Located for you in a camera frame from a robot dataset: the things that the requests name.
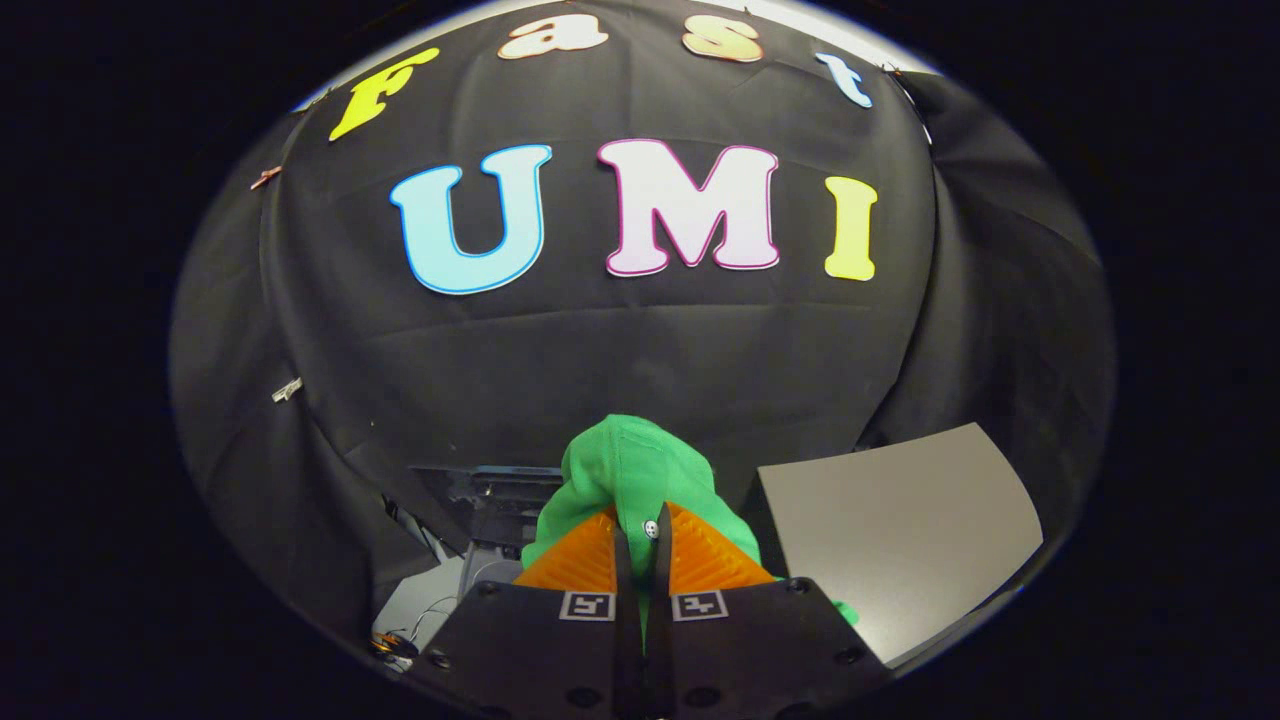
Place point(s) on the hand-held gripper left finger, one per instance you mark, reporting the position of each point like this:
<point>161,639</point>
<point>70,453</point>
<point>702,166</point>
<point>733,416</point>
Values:
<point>625,600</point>

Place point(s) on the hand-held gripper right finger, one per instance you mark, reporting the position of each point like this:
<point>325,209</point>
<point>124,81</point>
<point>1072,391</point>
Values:
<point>662,600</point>

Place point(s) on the green polo shirt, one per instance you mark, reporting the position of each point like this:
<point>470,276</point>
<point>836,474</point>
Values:
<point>630,460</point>

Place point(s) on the grey top-load washing machine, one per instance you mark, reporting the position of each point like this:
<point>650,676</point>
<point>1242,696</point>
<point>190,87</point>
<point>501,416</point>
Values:
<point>430,600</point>

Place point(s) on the black backdrop cloth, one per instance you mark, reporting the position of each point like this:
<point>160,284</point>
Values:
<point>620,370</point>

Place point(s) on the grey cabinet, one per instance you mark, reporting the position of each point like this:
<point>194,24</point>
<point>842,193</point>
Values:
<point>900,540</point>

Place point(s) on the silver clip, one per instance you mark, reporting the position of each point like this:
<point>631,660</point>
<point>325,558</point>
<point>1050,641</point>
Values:
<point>287,389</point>

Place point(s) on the copper clip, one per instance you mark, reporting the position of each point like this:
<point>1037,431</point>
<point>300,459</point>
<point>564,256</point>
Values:
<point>265,178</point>

